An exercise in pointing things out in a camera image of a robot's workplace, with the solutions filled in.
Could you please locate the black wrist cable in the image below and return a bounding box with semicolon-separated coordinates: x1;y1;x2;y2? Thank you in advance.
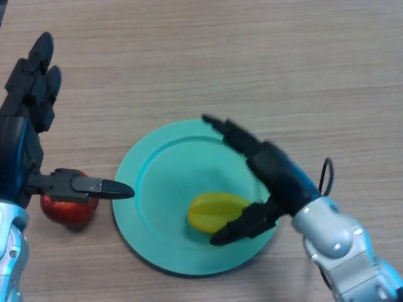
317;157;334;198

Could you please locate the red apple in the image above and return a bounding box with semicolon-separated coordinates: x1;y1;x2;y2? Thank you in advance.
40;171;100;229

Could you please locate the green round plate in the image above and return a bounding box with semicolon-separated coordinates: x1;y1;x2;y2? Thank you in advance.
111;118;281;277

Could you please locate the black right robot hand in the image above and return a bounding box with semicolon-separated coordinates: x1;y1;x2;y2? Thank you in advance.
201;113;322;247

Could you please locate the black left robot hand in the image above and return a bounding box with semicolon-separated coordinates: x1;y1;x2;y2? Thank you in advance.
0;31;135;209

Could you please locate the yellow starfruit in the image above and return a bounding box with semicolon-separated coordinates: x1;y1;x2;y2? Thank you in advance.
188;191;251;234

